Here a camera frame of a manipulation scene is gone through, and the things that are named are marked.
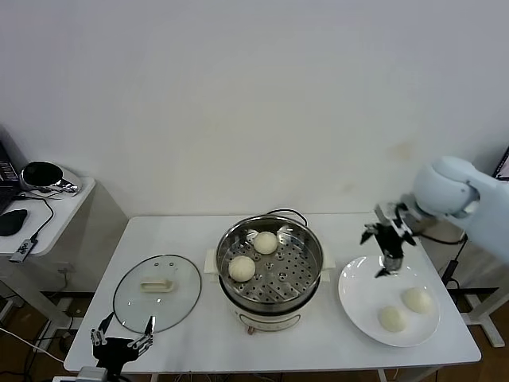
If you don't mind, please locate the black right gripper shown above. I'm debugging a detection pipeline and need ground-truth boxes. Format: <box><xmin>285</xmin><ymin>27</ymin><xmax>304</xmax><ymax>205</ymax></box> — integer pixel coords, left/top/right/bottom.
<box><xmin>359</xmin><ymin>222</ymin><xmax>413</xmax><ymax>279</ymax></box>

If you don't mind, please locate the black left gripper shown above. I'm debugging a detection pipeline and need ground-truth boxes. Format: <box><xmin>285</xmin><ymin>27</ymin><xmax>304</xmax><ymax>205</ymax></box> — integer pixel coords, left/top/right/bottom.
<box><xmin>90</xmin><ymin>312</ymin><xmax>155</xmax><ymax>369</ymax></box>

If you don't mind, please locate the glass lid with cream handle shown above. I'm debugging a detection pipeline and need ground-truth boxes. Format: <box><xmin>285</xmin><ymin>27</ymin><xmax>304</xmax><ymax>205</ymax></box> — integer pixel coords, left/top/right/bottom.
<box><xmin>113</xmin><ymin>254</ymin><xmax>203</xmax><ymax>334</ymax></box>

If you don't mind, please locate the white steamed baozi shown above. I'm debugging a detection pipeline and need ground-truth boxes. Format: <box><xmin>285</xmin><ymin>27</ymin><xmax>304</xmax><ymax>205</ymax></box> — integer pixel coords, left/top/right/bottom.
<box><xmin>227</xmin><ymin>255</ymin><xmax>257</xmax><ymax>283</ymax></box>
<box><xmin>377</xmin><ymin>305</ymin><xmax>408</xmax><ymax>333</ymax></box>
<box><xmin>253</xmin><ymin>231</ymin><xmax>279</xmax><ymax>255</ymax></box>
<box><xmin>402</xmin><ymin>287</ymin><xmax>433</xmax><ymax>314</ymax></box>

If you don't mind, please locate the stainless steel steamer basket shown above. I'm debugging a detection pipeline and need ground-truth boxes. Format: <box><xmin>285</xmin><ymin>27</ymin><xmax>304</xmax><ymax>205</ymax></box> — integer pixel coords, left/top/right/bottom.
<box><xmin>204</xmin><ymin>213</ymin><xmax>335</xmax><ymax>306</ymax></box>

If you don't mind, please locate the white round plate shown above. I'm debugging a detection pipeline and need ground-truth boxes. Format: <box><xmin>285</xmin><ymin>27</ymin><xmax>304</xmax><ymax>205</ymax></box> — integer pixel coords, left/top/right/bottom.
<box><xmin>338</xmin><ymin>255</ymin><xmax>441</xmax><ymax>348</ymax></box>

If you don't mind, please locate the grey usb hub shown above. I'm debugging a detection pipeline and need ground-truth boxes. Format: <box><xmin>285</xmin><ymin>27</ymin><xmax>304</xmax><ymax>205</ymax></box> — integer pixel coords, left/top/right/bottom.
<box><xmin>8</xmin><ymin>238</ymin><xmax>37</xmax><ymax>263</ymax></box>

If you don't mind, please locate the cream electric pot base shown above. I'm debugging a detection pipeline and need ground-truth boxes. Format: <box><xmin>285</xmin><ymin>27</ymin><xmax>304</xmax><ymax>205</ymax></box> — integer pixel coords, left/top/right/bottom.
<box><xmin>206</xmin><ymin>270</ymin><xmax>331</xmax><ymax>336</ymax></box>

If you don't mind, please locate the white side table with mouse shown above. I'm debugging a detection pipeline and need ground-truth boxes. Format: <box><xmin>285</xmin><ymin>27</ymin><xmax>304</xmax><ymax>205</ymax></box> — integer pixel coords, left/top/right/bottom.
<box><xmin>0</xmin><ymin>176</ymin><xmax>97</xmax><ymax>331</ymax></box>

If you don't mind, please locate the black computer mouse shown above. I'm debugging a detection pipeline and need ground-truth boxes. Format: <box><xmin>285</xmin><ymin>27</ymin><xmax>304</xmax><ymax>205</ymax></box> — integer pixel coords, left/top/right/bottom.
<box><xmin>0</xmin><ymin>208</ymin><xmax>29</xmax><ymax>237</ymax></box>

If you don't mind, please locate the black laptop beside chrome object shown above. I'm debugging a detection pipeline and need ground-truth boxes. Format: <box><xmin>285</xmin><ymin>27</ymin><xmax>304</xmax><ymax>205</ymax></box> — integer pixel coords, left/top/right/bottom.
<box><xmin>0</xmin><ymin>125</ymin><xmax>29</xmax><ymax>212</ymax></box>

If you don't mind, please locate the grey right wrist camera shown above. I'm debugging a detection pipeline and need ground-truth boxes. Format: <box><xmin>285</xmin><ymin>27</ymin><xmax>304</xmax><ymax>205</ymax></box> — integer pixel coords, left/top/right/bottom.
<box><xmin>375</xmin><ymin>201</ymin><xmax>410</xmax><ymax>224</ymax></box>

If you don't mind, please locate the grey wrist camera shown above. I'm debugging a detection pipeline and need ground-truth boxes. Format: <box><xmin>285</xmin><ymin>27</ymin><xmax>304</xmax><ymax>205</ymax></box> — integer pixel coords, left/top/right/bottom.
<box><xmin>375</xmin><ymin>201</ymin><xmax>410</xmax><ymax>224</ymax></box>
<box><xmin>77</xmin><ymin>366</ymin><xmax>111</xmax><ymax>382</ymax></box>

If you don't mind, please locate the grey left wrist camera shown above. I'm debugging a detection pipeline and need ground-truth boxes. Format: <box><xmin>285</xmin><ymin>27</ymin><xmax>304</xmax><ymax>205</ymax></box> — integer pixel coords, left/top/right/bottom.
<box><xmin>77</xmin><ymin>366</ymin><xmax>111</xmax><ymax>382</ymax></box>

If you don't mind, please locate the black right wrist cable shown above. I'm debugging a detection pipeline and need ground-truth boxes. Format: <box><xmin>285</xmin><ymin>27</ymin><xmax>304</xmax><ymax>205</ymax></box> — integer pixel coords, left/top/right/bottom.
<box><xmin>419</xmin><ymin>232</ymin><xmax>468</xmax><ymax>244</ymax></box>

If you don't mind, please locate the black floor cable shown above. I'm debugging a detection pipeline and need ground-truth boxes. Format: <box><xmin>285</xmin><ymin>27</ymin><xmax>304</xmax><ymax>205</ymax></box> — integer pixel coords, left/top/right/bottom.
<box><xmin>23</xmin><ymin>316</ymin><xmax>80</xmax><ymax>353</ymax></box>

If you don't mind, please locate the black cable with inline adapter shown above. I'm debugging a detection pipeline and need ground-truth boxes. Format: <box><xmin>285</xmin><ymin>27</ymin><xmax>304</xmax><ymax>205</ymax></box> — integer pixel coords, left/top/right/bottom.
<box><xmin>441</xmin><ymin>238</ymin><xmax>468</xmax><ymax>291</ymax></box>

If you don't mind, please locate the white floor cable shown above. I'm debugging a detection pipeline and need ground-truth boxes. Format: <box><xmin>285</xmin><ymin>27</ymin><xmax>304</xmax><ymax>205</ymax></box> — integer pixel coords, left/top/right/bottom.
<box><xmin>0</xmin><ymin>325</ymin><xmax>67</xmax><ymax>364</ymax></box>

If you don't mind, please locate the black pot power cable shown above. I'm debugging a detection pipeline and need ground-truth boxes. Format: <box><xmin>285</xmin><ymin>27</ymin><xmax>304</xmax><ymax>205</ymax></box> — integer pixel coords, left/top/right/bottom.
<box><xmin>266</xmin><ymin>207</ymin><xmax>310</xmax><ymax>228</ymax></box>

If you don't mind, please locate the black usb hub cable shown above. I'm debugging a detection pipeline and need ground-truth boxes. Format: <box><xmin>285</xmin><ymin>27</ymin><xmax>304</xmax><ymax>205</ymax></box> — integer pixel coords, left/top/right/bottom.
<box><xmin>17</xmin><ymin>190</ymin><xmax>55</xmax><ymax>242</ymax></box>

